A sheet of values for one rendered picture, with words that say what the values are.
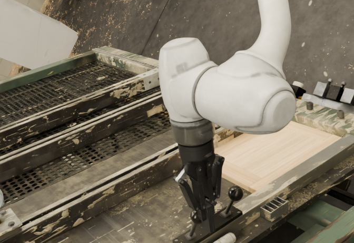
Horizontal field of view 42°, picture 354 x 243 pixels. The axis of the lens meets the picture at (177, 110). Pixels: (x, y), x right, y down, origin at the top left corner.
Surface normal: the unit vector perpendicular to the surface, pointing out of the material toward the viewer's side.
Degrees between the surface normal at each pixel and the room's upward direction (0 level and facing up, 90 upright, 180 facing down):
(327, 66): 0
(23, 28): 90
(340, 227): 51
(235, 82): 17
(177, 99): 41
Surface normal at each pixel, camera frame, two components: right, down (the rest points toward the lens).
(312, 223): -0.79, 0.35
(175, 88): -0.68, 0.30
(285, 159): -0.15, -0.91
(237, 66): -0.48, -0.59
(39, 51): 0.54, 0.36
